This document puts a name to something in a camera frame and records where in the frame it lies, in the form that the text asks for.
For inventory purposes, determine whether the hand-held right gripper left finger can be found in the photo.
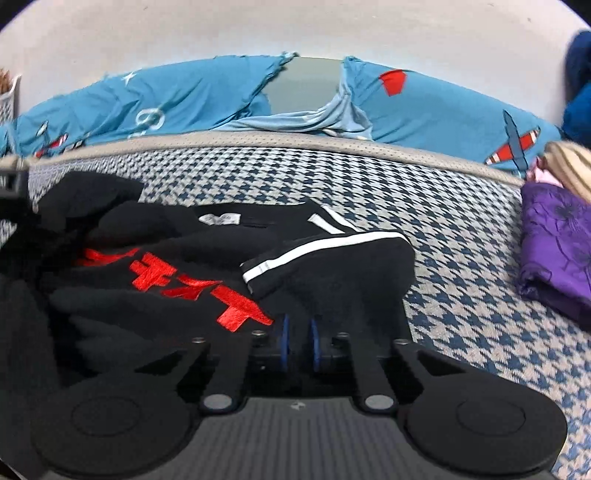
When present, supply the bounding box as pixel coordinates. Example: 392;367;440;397
136;316;293;413

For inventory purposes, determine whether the blue airplane print cover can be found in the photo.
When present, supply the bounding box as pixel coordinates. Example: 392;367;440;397
0;54;561;178

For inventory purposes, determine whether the dark blue jacket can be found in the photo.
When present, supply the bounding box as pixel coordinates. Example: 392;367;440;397
561;30;591;148

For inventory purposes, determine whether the pink garment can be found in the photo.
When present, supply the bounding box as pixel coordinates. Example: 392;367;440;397
526;159;561;188

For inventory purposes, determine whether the black t-shirt with red print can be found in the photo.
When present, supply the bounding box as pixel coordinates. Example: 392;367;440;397
0;172;416;402

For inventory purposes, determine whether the purple floral folded cloth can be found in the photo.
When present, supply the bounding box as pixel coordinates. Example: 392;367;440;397
516;182;591;330

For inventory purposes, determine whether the white perforated basket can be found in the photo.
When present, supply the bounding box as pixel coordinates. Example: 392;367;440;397
0;74;21;125

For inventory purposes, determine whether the beige striped knit garment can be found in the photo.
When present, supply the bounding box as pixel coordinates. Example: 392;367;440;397
542;142;591;204

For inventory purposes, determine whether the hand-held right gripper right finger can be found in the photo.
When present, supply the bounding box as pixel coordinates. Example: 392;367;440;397
307;318;463;414

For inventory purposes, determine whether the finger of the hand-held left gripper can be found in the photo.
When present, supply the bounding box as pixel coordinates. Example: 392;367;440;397
0;156;31;195

